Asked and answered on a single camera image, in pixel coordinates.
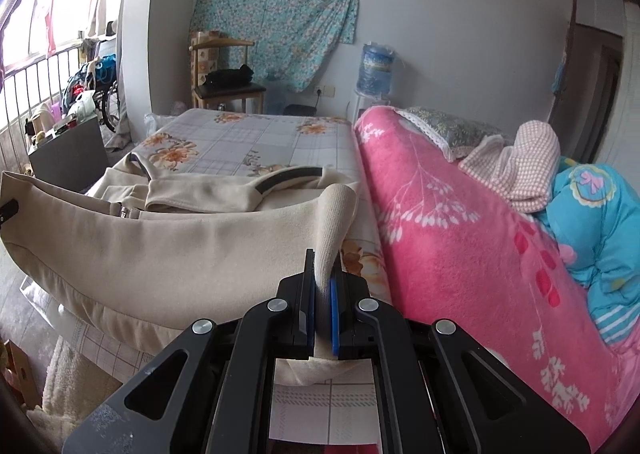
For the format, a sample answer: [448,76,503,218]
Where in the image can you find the beige zip jacket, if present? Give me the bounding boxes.
[1,153,360,386]

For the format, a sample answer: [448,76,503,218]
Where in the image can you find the dark grey board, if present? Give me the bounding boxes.
[28,117,108,193]

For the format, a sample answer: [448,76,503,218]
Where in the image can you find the floral grey bed sheet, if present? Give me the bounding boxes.
[21,109,380,446]

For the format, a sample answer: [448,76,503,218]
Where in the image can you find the white fluffy blanket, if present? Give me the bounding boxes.
[26,337,122,453]

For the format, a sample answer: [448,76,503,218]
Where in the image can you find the metal balcony railing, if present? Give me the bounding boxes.
[1,40,81,173]

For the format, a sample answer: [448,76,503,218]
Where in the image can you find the pink fleece blanket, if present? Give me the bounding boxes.
[355,107,639,448]

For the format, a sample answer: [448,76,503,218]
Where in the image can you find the wheelchair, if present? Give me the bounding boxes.
[88,54,120,133]

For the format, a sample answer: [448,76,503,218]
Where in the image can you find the white plastic bag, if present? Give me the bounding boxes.
[143,101,188,137]

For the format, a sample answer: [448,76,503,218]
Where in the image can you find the checked pink cloth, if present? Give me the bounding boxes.
[458,121,560,214]

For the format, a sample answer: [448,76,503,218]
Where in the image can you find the black bag on chair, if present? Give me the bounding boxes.
[203,64,254,89]

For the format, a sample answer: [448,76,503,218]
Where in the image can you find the wooden chair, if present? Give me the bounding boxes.
[189,37,266,114]

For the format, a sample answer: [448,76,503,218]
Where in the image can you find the grey lace pillow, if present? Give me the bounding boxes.
[396,107,513,163]

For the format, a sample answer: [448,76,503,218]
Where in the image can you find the white water dispenser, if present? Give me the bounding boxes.
[347,90,390,124]

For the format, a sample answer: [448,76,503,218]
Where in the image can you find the blue water bottle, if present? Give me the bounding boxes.
[356,42,396,98]

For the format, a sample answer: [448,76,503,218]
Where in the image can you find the wall power socket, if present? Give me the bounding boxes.
[314,85,335,98]

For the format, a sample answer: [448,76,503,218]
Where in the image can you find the teal floral wall cloth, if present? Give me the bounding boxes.
[190,0,359,92]

